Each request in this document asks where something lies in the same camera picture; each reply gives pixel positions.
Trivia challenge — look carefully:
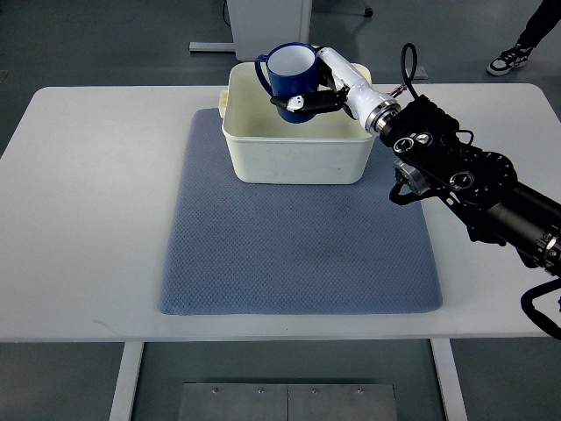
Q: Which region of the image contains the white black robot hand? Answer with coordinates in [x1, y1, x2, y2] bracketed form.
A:
[271, 47, 401, 133]

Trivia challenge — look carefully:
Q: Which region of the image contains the blue mug white inside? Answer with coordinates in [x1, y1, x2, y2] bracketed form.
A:
[254, 42, 319, 98]

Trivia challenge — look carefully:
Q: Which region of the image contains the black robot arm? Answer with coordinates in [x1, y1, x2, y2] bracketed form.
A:
[373, 43, 560, 339]

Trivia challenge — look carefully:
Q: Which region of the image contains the white plastic box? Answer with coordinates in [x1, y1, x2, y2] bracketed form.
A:
[219, 62, 374, 184]

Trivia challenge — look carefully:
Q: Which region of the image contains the small grey floor plate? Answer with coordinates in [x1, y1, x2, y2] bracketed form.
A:
[413, 66, 429, 81]

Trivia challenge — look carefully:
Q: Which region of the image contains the black white sneaker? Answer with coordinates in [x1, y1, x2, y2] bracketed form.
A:
[486, 43, 534, 76]

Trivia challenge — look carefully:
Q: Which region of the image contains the blue textured mat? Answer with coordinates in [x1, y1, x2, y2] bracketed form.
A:
[159, 109, 443, 316]

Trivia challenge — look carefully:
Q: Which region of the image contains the black trouser leg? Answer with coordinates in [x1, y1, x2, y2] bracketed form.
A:
[516, 0, 561, 48]

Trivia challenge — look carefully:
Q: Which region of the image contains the white table leg right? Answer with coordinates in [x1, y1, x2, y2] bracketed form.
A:
[430, 339, 468, 421]

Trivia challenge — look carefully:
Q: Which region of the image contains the white table leg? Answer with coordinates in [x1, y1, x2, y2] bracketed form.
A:
[109, 342, 144, 421]
[430, 339, 468, 421]

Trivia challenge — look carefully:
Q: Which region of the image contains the grey metal floor plate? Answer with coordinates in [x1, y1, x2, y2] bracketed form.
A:
[178, 383, 398, 420]

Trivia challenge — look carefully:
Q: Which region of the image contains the white table leg left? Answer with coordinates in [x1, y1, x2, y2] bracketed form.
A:
[109, 342, 144, 421]

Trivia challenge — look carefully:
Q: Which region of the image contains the white cabinet pedestal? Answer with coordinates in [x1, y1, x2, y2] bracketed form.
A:
[188, 0, 312, 61]

